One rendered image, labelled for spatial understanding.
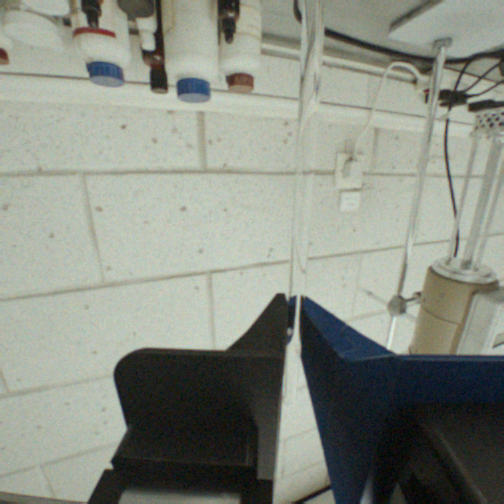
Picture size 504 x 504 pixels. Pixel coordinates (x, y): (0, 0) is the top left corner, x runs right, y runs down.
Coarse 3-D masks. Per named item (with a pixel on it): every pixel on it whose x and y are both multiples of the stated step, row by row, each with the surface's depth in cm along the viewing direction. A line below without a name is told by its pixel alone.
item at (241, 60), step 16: (240, 0) 31; (256, 0) 31; (240, 16) 31; (256, 16) 32; (240, 32) 32; (256, 32) 32; (224, 48) 33; (240, 48) 32; (256, 48) 33; (224, 64) 34; (240, 64) 33; (256, 64) 34; (240, 80) 34
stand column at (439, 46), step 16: (432, 48) 40; (448, 48) 39; (432, 80) 41; (432, 96) 41; (432, 112) 42; (432, 128) 43; (416, 176) 46; (416, 192) 46; (416, 208) 47; (400, 272) 52; (400, 288) 52
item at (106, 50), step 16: (112, 0) 27; (80, 16) 26; (112, 16) 27; (80, 32) 27; (96, 32) 27; (112, 32) 28; (80, 48) 28; (96, 48) 27; (112, 48) 28; (128, 48) 30; (96, 64) 29; (112, 64) 29; (128, 64) 32; (96, 80) 30; (112, 80) 30
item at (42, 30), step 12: (0, 0) 25; (12, 0) 25; (0, 12) 26; (12, 12) 25; (24, 12) 25; (36, 12) 26; (12, 24) 26; (24, 24) 26; (36, 24) 26; (48, 24) 27; (12, 36) 28; (24, 36) 28; (36, 36) 28; (48, 36) 28; (60, 36) 29
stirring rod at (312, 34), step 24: (312, 0) 6; (312, 24) 6; (312, 48) 6; (312, 72) 6; (312, 96) 7; (312, 120) 7; (312, 144) 7; (312, 168) 7; (312, 192) 8; (288, 312) 9; (288, 336) 9; (288, 360) 10; (288, 384) 10
